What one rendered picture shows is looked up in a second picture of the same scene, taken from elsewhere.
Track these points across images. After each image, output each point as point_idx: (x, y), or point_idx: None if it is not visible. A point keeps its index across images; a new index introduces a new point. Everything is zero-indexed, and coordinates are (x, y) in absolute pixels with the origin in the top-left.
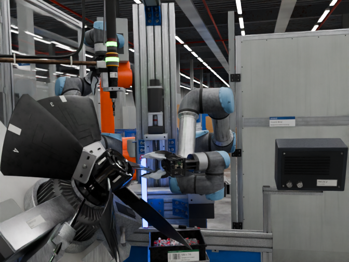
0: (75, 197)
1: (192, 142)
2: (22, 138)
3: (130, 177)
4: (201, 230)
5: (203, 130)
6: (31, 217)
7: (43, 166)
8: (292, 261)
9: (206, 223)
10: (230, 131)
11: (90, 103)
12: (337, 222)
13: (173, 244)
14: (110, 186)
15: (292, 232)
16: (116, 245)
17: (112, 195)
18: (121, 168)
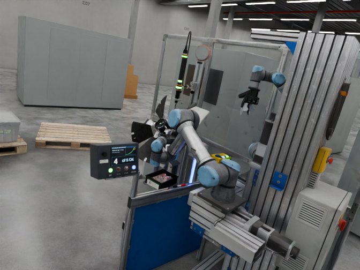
0: None
1: (175, 137)
2: (159, 105)
3: (155, 127)
4: (164, 188)
5: (227, 161)
6: (154, 124)
7: (159, 114)
8: None
9: (193, 222)
10: (202, 160)
11: (192, 106)
12: None
13: (160, 175)
14: (153, 126)
15: None
16: (135, 132)
17: (149, 127)
18: (157, 124)
